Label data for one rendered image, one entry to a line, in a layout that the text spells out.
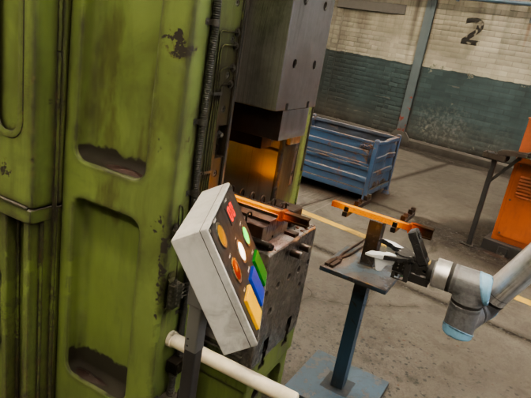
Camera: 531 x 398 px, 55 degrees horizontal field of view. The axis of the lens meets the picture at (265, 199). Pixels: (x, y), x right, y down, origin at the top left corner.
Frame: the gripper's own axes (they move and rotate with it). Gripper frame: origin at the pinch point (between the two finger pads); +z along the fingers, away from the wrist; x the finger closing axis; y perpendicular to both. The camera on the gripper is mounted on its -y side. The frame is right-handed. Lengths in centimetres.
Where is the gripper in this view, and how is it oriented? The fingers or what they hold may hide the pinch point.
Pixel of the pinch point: (371, 244)
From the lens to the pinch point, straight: 165.3
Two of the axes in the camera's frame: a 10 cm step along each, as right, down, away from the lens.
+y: -1.6, 9.4, 3.1
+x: 4.7, -2.0, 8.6
